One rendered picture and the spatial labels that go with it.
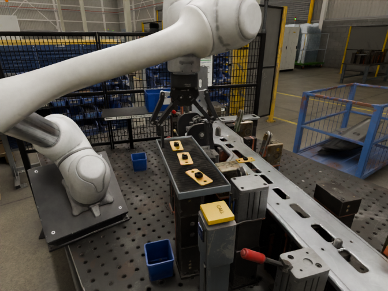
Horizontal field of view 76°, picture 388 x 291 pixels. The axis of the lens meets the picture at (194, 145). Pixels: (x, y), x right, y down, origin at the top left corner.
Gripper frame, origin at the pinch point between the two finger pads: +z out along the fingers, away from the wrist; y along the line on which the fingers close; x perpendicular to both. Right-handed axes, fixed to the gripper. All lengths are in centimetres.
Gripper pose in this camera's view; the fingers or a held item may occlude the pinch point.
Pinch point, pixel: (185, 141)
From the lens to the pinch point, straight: 76.3
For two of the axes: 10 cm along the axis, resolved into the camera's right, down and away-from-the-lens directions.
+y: 9.8, -0.8, 1.9
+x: -2.1, -3.9, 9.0
